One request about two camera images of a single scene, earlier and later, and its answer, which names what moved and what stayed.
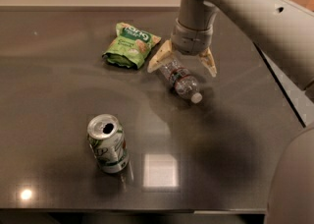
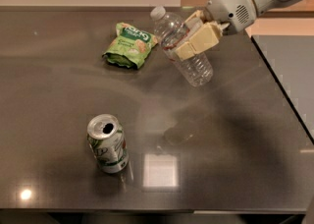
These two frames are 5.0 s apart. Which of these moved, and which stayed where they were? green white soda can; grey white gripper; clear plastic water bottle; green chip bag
Moved: grey white gripper; clear plastic water bottle
Stayed: green chip bag; green white soda can
